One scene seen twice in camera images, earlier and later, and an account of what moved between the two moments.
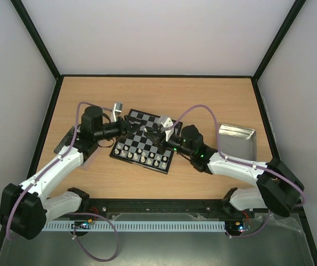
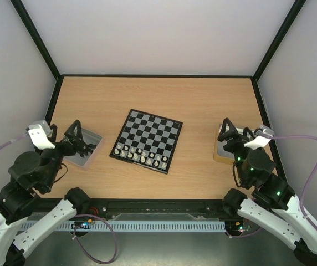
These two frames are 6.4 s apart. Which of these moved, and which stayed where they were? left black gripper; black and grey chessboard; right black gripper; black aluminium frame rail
Moved: right black gripper; left black gripper
Stayed: black aluminium frame rail; black and grey chessboard
